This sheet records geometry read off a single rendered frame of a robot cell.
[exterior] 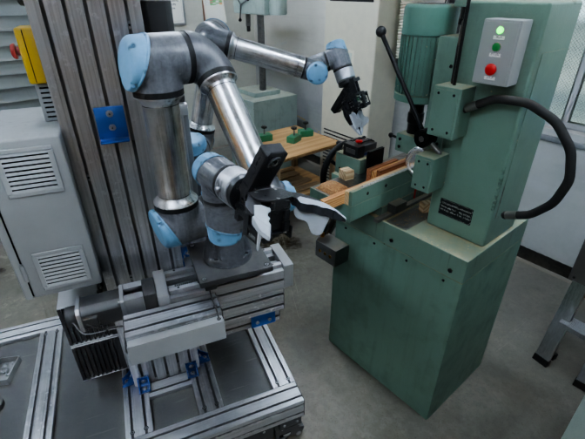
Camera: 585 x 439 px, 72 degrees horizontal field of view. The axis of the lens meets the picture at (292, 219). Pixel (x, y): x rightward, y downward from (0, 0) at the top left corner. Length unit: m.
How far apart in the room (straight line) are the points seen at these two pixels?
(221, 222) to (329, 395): 1.25
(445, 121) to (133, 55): 0.87
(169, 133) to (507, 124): 0.93
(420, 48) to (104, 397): 1.68
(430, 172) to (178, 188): 0.78
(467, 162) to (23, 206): 1.28
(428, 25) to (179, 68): 0.82
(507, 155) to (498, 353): 1.22
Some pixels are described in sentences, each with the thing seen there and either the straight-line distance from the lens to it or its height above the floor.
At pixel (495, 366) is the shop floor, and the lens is 2.25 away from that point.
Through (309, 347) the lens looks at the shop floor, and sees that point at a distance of 2.11.
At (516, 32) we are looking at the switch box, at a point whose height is 1.45.
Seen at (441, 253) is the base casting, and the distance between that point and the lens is 1.43.
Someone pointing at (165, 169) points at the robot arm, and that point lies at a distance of 1.05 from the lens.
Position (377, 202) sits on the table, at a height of 0.87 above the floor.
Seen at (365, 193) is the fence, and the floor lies 0.93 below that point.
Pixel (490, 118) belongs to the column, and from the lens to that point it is 1.35.
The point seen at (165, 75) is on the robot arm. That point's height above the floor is 1.38.
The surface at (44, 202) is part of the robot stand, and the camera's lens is 1.25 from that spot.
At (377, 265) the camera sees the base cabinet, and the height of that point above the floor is 0.60.
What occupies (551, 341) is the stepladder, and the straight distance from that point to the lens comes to 2.28.
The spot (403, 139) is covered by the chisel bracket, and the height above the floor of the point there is 1.05.
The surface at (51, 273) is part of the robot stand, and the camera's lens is 1.36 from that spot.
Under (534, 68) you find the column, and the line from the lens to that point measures 1.30.
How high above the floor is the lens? 1.55
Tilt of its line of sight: 30 degrees down
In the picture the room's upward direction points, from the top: straight up
